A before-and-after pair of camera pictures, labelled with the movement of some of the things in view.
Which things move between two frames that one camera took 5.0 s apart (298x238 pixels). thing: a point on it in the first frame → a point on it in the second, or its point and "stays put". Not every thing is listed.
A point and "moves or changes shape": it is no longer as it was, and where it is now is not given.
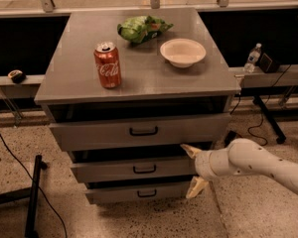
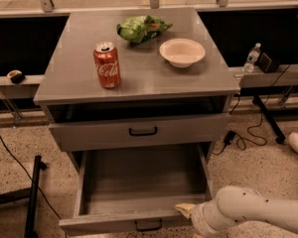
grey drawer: x=171 y=170 moves or changes shape
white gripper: x=203 y=165 → x=199 y=217
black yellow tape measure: x=17 y=75 stays put
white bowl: x=182 y=53 stays put
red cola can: x=107 y=59 stays put
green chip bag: x=140 y=29 stays put
